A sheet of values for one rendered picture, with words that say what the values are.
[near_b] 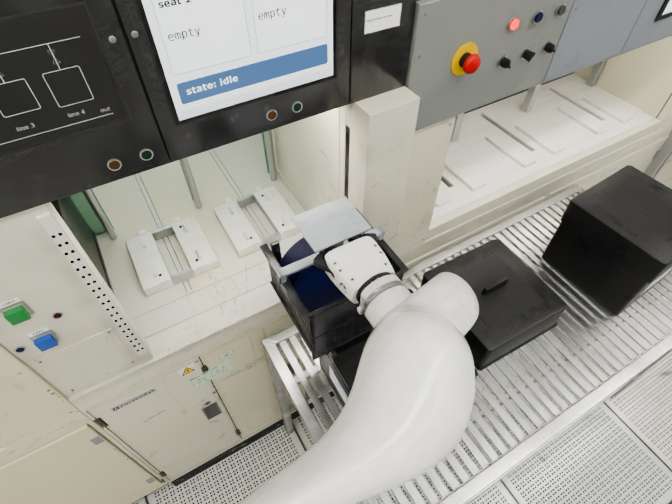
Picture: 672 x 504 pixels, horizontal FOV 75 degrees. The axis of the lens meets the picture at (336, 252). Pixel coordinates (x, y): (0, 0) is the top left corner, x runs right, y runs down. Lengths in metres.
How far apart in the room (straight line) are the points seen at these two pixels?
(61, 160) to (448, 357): 0.62
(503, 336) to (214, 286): 0.79
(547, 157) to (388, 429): 1.57
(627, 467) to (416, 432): 1.96
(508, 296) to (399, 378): 1.02
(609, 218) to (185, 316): 1.17
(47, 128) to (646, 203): 1.41
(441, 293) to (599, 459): 1.67
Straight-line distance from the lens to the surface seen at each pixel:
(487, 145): 1.77
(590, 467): 2.17
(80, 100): 0.72
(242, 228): 1.35
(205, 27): 0.72
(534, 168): 1.72
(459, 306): 0.60
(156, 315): 1.27
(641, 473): 2.26
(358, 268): 0.75
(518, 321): 1.27
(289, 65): 0.79
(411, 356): 0.31
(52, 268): 0.91
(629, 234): 1.39
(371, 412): 0.31
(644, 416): 2.37
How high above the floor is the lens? 1.87
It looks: 50 degrees down
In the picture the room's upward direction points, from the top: straight up
